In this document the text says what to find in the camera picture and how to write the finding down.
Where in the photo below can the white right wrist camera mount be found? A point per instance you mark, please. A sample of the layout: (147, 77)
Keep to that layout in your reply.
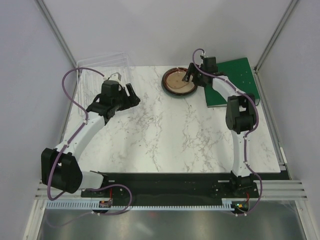
(203, 55)

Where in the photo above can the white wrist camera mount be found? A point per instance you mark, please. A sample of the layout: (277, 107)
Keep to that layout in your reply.
(116, 77)
(203, 55)

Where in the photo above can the aluminium frame post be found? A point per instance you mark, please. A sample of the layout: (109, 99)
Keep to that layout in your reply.
(56, 31)
(276, 33)

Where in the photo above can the red rimmed beige plate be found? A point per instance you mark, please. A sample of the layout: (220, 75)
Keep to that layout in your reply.
(170, 92)

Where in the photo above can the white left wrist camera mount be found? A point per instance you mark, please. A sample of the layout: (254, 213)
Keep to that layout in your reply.
(116, 77)

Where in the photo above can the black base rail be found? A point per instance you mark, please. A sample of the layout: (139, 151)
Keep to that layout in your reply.
(173, 189)

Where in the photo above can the green binder board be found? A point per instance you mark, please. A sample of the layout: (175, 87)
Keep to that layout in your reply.
(240, 74)

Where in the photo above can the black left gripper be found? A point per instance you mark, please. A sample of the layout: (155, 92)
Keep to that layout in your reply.
(131, 101)

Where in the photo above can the white slotted cable duct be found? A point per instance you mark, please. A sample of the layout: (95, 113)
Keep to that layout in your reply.
(79, 204)

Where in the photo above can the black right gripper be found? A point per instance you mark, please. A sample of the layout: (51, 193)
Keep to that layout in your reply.
(191, 68)

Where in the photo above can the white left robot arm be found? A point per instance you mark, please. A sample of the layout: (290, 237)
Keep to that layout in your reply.
(59, 166)

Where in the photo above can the right aluminium frame post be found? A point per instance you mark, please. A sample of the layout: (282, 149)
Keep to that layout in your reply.
(276, 33)

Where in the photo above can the left aluminium frame post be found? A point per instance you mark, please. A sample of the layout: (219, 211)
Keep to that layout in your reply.
(56, 31)

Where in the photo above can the clear wire dish rack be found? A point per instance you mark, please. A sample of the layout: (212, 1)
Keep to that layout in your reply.
(95, 70)

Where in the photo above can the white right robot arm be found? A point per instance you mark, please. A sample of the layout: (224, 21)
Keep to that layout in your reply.
(241, 119)

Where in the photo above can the brown rimmed pink plate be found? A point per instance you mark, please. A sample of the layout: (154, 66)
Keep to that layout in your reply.
(173, 82)

